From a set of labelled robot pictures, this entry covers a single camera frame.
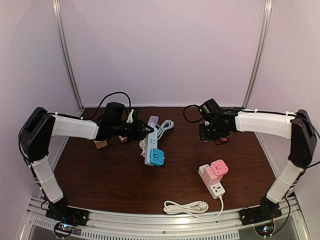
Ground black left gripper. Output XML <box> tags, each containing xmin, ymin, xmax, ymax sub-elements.
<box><xmin>111</xmin><ymin>117</ymin><xmax>154</xmax><ymax>142</ymax></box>

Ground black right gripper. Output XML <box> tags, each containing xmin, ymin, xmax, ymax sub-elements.
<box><xmin>199</xmin><ymin>121</ymin><xmax>227</xmax><ymax>142</ymax></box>

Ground purple power strip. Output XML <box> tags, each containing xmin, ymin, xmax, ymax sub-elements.
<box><xmin>147</xmin><ymin>115</ymin><xmax>159</xmax><ymax>128</ymax></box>

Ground light blue power strip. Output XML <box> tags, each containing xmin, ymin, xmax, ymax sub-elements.
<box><xmin>144</xmin><ymin>126</ymin><xmax>158</xmax><ymax>166</ymax></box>

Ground pink small plug adapter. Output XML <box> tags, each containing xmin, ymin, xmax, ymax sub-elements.
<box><xmin>118</xmin><ymin>136</ymin><xmax>128</xmax><ymax>144</ymax></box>

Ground beige patterned cube plug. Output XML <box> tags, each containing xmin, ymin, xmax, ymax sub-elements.
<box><xmin>93</xmin><ymin>140</ymin><xmax>108</xmax><ymax>150</ymax></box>

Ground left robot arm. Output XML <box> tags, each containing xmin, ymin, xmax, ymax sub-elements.
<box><xmin>18</xmin><ymin>102</ymin><xmax>154</xmax><ymax>204</ymax></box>

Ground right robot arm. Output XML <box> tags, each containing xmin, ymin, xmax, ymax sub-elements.
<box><xmin>182</xmin><ymin>98</ymin><xmax>320</xmax><ymax>221</ymax></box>

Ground blue cube plug adapter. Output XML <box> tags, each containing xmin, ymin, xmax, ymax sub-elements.
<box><xmin>149</xmin><ymin>148</ymin><xmax>165</xmax><ymax>167</ymax></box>

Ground pink cube plug adapter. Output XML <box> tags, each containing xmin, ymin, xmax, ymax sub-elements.
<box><xmin>210</xmin><ymin>159</ymin><xmax>229</xmax><ymax>177</ymax></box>

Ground light pink cube plug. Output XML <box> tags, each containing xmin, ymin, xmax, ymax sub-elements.
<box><xmin>202</xmin><ymin>166</ymin><xmax>223</xmax><ymax>186</ymax></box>

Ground white power strip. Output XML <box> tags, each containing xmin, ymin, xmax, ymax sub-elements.
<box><xmin>198</xmin><ymin>164</ymin><xmax>226</xmax><ymax>199</ymax></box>

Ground white coiled purple-strip cable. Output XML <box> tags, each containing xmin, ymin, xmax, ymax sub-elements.
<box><xmin>138</xmin><ymin>139</ymin><xmax>149</xmax><ymax>158</ymax></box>

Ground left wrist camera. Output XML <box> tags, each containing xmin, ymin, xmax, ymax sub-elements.
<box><xmin>126</xmin><ymin>108</ymin><xmax>139</xmax><ymax>123</ymax></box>

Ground light blue coiled cable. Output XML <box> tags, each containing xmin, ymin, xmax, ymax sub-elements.
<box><xmin>157</xmin><ymin>119</ymin><xmax>176</xmax><ymax>140</ymax></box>

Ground white coiled power cable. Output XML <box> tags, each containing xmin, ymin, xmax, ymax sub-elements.
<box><xmin>163</xmin><ymin>196</ymin><xmax>225</xmax><ymax>221</ymax></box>

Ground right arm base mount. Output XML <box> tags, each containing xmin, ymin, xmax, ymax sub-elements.
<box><xmin>238</xmin><ymin>196</ymin><xmax>282</xmax><ymax>226</ymax></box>

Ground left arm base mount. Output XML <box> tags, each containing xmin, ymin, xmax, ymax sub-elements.
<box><xmin>44</xmin><ymin>196</ymin><xmax>89</xmax><ymax>227</ymax></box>

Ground aluminium front rail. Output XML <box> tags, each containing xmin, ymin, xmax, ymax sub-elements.
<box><xmin>17</xmin><ymin>197</ymin><xmax>312</xmax><ymax>240</ymax></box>

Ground right aluminium frame post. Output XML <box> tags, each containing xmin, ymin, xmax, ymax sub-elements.
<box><xmin>242</xmin><ymin>0</ymin><xmax>273</xmax><ymax>108</ymax></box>

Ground aluminium frame post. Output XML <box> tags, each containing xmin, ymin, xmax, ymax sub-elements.
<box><xmin>52</xmin><ymin>0</ymin><xmax>84</xmax><ymax>111</ymax></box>
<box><xmin>242</xmin><ymin>0</ymin><xmax>273</xmax><ymax>108</ymax></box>

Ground left aluminium frame post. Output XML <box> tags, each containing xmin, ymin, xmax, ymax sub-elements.
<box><xmin>52</xmin><ymin>0</ymin><xmax>84</xmax><ymax>111</ymax></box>

